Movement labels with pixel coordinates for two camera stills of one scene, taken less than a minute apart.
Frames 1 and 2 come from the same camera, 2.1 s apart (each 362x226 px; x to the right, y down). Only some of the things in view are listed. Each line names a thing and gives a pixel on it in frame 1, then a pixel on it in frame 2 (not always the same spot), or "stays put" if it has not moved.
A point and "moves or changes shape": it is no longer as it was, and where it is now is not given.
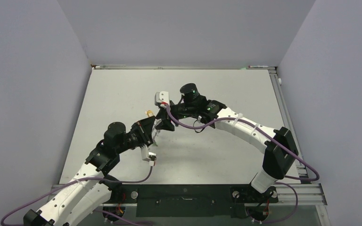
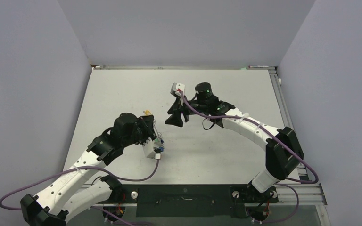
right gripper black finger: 166,124 to 175,119
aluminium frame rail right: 286,120 stays put
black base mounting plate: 188,201 stays put
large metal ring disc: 155,131 moves or changes shape
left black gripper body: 141,137 stays put
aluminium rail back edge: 180,67 stays put
